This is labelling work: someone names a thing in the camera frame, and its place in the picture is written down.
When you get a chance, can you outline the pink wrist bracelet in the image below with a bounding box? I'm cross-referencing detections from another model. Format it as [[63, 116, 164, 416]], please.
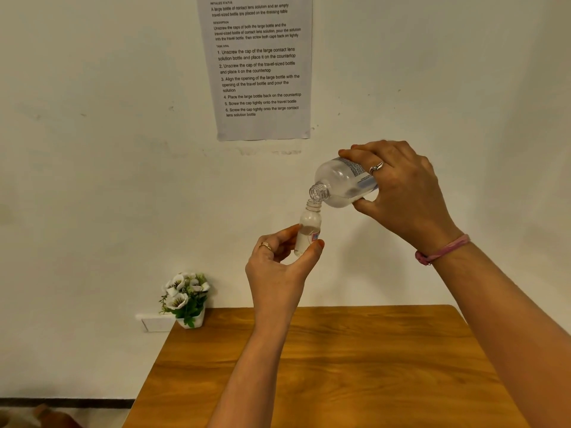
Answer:
[[415, 234, 472, 267]]

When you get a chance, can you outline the white printed paper sheet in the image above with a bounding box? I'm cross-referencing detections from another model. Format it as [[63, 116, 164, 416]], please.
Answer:
[[196, 0, 313, 142]]

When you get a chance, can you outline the person's right hand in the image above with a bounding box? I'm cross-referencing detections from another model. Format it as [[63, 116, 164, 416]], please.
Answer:
[[337, 139, 466, 258]]

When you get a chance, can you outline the person's right forearm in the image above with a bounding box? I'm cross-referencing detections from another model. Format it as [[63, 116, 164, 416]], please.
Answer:
[[430, 238, 571, 428]]

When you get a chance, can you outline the large clear solution bottle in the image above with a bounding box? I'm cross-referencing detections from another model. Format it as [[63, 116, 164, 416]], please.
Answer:
[[309, 156, 380, 209]]

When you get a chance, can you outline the white wall socket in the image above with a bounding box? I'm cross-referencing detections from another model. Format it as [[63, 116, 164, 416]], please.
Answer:
[[135, 313, 176, 333]]

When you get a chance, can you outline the person's left forearm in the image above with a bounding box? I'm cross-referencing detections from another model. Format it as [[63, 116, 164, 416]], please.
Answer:
[[207, 329, 297, 428]]

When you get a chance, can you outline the small clear bottle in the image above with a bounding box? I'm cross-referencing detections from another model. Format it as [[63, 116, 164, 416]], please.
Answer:
[[293, 199, 323, 258]]

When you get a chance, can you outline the brown patterned bag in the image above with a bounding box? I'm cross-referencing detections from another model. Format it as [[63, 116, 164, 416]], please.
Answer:
[[0, 403, 86, 428]]

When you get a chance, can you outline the person's left hand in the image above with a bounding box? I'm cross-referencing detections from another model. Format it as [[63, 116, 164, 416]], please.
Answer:
[[244, 223, 325, 340]]

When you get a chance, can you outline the white flower potted plant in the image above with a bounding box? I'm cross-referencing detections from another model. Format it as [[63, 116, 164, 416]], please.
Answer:
[[159, 272, 211, 329]]

